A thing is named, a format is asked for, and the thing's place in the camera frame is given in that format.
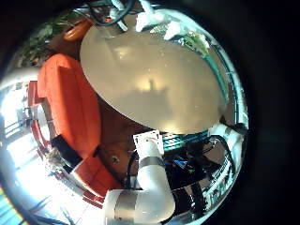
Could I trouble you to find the white flower bouquet green leaves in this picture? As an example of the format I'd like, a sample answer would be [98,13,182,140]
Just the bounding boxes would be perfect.
[151,22,211,59]

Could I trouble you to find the orange sofa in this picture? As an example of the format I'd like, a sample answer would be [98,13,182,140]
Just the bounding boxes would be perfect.
[37,53,126,199]

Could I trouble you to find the black sofa cushion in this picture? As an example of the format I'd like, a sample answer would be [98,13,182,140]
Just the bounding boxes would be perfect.
[50,134,83,169]

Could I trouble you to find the orange plant pot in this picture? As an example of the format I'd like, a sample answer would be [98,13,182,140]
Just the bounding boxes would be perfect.
[63,19,94,43]

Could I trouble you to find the red armchair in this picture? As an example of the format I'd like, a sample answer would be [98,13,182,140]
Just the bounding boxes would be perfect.
[27,80,45,108]

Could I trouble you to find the green leafy potted plant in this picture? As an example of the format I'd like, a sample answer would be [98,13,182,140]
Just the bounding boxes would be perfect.
[15,12,83,68]

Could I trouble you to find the black cable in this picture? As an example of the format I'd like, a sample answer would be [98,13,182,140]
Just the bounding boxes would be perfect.
[85,0,137,28]

